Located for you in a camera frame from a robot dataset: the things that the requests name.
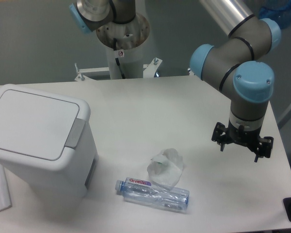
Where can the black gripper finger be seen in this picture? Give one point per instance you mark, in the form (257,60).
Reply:
(221,135)
(263,148)

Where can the crumpled white plastic wrapper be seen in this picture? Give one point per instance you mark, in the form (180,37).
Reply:
(165,169)

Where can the white metal base bracket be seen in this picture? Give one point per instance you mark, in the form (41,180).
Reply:
(135,70)

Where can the white plastic trash can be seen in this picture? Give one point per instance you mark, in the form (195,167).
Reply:
(46,139)

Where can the empty clear plastic bottle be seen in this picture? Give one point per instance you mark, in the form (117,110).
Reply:
(145,193)

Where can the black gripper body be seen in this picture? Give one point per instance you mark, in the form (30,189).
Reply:
(244,133)

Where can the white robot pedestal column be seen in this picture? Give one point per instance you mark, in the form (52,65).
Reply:
(124,42)

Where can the blue plastic bag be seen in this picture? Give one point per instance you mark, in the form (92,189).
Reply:
(278,11)

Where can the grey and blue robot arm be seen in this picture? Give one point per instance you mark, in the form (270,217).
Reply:
(233,68)

